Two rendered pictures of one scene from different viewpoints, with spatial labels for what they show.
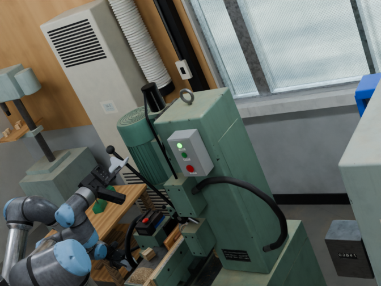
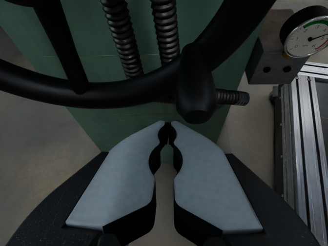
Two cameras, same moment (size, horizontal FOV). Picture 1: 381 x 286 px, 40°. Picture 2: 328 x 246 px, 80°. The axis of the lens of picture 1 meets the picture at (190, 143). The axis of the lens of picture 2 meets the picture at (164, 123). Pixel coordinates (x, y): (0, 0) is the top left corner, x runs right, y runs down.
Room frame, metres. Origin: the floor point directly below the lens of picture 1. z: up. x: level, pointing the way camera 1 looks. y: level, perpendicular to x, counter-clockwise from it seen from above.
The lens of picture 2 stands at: (2.23, 0.55, 0.84)
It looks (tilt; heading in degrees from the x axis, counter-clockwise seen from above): 58 degrees down; 234
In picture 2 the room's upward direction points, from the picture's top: 6 degrees counter-clockwise
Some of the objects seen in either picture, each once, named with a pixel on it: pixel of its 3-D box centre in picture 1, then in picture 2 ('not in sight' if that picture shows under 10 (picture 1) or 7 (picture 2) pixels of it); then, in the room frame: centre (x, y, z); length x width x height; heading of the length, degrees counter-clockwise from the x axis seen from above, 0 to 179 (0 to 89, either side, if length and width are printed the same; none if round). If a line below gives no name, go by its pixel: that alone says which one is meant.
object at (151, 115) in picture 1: (157, 105); not in sight; (1.87, 0.05, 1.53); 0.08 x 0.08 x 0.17; 47
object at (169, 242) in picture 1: (178, 234); not in sight; (1.95, 0.22, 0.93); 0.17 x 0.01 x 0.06; 137
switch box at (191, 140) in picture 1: (190, 153); not in sight; (1.64, 0.01, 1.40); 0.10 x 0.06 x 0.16; 47
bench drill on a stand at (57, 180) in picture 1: (50, 155); not in sight; (4.12, 1.10, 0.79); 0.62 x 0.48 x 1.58; 51
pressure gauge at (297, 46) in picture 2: not in sight; (301, 37); (1.92, 0.49, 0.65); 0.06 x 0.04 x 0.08; 137
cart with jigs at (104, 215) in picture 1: (106, 235); not in sight; (3.32, 0.84, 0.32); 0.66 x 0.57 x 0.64; 141
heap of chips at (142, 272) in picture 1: (142, 273); not in sight; (1.81, 0.41, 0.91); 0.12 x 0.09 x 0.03; 47
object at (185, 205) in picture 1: (185, 194); not in sight; (1.71, 0.10, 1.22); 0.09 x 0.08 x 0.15; 47
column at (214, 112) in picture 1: (227, 183); not in sight; (1.77, -0.06, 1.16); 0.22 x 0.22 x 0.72; 47
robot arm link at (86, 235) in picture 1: (80, 233); not in sight; (1.70, 0.51, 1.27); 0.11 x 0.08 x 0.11; 89
